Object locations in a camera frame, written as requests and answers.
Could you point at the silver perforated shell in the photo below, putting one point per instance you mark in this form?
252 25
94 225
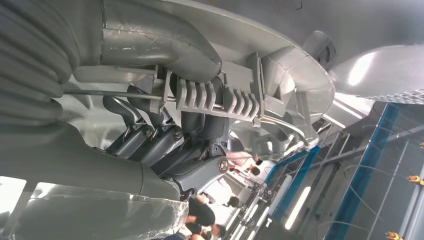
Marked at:
381 73

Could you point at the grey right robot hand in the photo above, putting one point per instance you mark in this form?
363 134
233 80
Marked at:
82 165

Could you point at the person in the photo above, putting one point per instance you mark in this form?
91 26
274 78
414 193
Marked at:
200 210
233 202
242 159
212 232

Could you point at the blue overhead rail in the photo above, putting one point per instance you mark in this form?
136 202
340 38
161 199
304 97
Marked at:
376 145
299 175

